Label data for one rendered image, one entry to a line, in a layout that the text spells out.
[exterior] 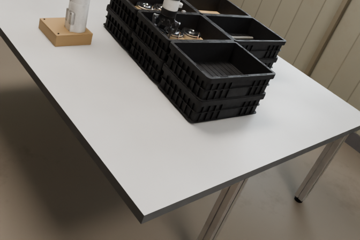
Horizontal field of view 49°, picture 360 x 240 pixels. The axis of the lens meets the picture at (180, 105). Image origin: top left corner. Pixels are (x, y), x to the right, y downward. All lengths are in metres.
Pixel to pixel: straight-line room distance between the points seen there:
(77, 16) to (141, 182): 0.93
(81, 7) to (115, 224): 1.07
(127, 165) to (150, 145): 0.15
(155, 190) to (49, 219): 0.87
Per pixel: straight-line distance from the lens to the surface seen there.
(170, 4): 1.86
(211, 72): 1.81
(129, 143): 1.43
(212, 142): 1.58
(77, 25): 1.95
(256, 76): 1.70
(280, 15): 3.90
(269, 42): 2.16
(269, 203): 2.59
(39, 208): 2.10
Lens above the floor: 1.59
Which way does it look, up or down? 31 degrees down
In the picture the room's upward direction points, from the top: 20 degrees clockwise
